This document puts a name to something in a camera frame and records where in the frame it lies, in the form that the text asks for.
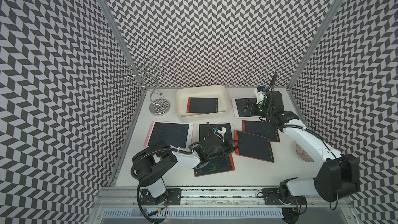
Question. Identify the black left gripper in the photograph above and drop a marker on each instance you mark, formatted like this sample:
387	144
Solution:
230	145

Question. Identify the red writing tablet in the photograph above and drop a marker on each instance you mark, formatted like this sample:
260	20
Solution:
226	165
201	105
253	146

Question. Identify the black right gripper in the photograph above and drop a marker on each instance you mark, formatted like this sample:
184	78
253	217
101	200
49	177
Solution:
245	107

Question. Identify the white plastic storage box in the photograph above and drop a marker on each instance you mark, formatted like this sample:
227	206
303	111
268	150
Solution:
215	91

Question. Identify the chrome wire stand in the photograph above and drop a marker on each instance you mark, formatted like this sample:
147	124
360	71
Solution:
148	77

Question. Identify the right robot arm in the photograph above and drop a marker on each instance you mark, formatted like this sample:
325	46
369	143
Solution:
338	175

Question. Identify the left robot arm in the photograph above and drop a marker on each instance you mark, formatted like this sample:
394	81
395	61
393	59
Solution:
150	164

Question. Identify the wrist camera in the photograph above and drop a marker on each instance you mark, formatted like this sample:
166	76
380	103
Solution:
220	131
260	94

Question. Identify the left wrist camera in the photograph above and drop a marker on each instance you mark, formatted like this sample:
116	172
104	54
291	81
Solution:
220	131

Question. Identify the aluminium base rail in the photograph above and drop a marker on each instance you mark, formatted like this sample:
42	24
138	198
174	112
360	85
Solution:
218	205

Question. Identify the pink writing tablet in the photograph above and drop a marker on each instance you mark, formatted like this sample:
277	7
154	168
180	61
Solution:
237	106
177	134

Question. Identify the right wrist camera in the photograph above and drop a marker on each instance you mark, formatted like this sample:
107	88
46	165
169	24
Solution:
260	94

